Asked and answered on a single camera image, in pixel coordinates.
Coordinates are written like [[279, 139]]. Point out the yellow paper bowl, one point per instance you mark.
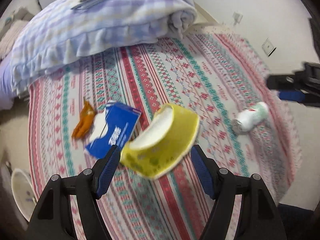
[[162, 152]]

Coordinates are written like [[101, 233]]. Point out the blue white box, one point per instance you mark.
[[120, 130]]

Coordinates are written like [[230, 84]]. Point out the white wall switch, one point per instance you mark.
[[268, 47]]

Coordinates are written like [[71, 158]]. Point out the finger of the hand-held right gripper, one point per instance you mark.
[[282, 82], [291, 95]]

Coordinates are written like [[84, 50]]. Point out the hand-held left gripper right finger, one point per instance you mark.
[[202, 172]]

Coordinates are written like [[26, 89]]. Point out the wall outlet with charger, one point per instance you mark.
[[237, 17]]

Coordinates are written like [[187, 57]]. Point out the plaid pillow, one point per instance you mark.
[[10, 37]]

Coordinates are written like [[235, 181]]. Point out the bed with purple sheet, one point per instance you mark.
[[5, 85]]

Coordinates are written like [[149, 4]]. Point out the small orange wrapper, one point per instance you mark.
[[83, 122]]

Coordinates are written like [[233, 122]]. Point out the blue plaid quilt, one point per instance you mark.
[[100, 35]]

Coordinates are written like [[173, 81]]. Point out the white plastic bottle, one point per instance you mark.
[[250, 118]]

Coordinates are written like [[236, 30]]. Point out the white spotted trash bin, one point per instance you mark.
[[21, 192]]

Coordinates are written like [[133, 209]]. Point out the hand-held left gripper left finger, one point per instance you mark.
[[107, 170]]

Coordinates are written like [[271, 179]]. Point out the red green patterned blanket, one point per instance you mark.
[[175, 80]]

